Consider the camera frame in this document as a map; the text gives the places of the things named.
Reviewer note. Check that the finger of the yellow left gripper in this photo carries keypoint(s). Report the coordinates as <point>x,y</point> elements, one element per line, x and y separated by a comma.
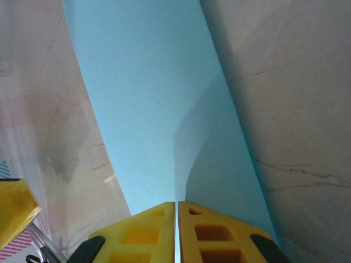
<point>16,208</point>

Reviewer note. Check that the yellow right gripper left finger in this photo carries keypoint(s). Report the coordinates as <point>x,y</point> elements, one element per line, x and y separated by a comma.
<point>140,235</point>

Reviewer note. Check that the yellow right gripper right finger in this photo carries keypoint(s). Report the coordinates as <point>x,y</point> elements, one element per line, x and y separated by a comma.
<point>214,235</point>

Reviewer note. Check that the light blue paper sheet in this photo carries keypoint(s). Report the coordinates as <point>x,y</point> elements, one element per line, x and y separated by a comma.
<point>150,96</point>

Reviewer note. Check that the aluminium side rail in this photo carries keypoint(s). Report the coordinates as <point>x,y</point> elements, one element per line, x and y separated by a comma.
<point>49,243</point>

